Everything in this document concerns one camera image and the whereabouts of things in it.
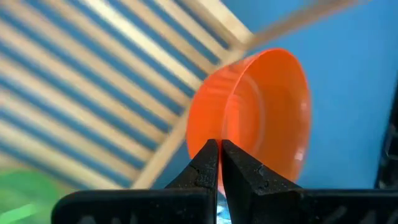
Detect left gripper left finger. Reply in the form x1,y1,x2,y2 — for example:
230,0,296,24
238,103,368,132
51,139,220,224

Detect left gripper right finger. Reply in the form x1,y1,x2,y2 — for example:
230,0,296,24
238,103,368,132
221,139,398,224

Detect blue white patterned bowl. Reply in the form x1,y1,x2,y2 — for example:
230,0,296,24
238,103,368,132
216,198,231,224

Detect orange plastic bowl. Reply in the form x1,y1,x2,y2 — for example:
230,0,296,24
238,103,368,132
185,47,312,195

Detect green plastic bowl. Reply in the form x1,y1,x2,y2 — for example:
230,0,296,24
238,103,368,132
0,169,62,224

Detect wooden slatted shelf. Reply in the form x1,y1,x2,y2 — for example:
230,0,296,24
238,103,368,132
0,0,371,190

